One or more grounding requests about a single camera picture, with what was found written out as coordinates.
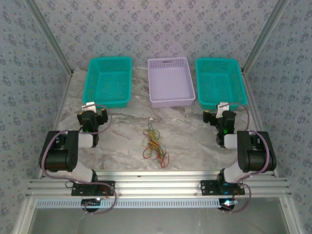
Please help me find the long green cable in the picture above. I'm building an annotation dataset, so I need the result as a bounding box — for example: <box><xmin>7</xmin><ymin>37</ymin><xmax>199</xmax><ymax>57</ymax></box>
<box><xmin>146</xmin><ymin>122</ymin><xmax>156</xmax><ymax>147</ymax></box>

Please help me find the red cable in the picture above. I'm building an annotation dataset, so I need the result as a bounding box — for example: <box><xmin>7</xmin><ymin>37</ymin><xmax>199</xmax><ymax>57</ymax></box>
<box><xmin>142</xmin><ymin>143</ymin><xmax>159</xmax><ymax>159</ymax></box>
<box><xmin>156</xmin><ymin>136</ymin><xmax>171</xmax><ymax>168</ymax></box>

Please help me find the yellow green striped cable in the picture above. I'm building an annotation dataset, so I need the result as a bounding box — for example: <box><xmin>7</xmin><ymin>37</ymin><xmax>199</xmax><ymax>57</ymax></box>
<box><xmin>152</xmin><ymin>146</ymin><xmax>169</xmax><ymax>166</ymax></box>

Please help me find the teal plastic basket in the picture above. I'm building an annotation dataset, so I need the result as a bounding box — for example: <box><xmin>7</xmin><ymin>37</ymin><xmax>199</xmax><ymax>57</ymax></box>
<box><xmin>195</xmin><ymin>57</ymin><xmax>249</xmax><ymax>110</ymax></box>
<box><xmin>82</xmin><ymin>56</ymin><xmax>133</xmax><ymax>110</ymax></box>

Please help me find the lilac plastic basket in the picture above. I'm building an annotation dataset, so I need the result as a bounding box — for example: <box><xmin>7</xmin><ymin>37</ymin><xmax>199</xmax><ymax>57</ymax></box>
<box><xmin>147</xmin><ymin>57</ymin><xmax>196</xmax><ymax>109</ymax></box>

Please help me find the black controller board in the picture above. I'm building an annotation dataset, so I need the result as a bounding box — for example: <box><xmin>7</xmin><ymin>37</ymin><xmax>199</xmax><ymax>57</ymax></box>
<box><xmin>81</xmin><ymin>198</ymin><xmax>102</xmax><ymax>206</ymax></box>
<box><xmin>218</xmin><ymin>198</ymin><xmax>239</xmax><ymax>211</ymax></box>

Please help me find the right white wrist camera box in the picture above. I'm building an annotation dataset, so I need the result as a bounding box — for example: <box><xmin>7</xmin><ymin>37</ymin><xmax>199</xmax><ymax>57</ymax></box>
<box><xmin>217</xmin><ymin>102</ymin><xmax>230</xmax><ymax>118</ymax></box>

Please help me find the aluminium table side rail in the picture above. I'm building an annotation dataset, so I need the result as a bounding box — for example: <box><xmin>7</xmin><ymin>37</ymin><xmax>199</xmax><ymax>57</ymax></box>
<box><xmin>39</xmin><ymin>72</ymin><xmax>75</xmax><ymax>178</ymax></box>
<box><xmin>242</xmin><ymin>72</ymin><xmax>278</xmax><ymax>178</ymax></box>

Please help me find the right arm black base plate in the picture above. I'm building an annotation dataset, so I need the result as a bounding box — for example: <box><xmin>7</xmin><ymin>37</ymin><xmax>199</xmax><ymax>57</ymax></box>
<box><xmin>200</xmin><ymin>179</ymin><xmax>246</xmax><ymax>195</ymax></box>

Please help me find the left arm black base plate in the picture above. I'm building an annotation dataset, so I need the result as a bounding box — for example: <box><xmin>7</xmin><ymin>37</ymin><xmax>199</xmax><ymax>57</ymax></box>
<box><xmin>71</xmin><ymin>180</ymin><xmax>116</xmax><ymax>196</ymax></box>

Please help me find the aluminium mounting rail frame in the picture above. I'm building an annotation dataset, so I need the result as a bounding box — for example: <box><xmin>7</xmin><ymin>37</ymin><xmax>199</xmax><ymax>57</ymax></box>
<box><xmin>25</xmin><ymin>170</ymin><xmax>292</xmax><ymax>197</ymax></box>

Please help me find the aluminium corner post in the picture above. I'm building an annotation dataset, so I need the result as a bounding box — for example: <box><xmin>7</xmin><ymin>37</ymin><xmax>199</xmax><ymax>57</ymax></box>
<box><xmin>29</xmin><ymin>0</ymin><xmax>74</xmax><ymax>74</ymax></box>
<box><xmin>242</xmin><ymin>0</ymin><xmax>291</xmax><ymax>74</ymax></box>

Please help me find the white slotted cable duct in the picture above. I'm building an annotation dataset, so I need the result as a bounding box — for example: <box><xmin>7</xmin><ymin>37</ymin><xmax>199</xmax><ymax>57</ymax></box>
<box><xmin>36</xmin><ymin>197</ymin><xmax>234</xmax><ymax>209</ymax></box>

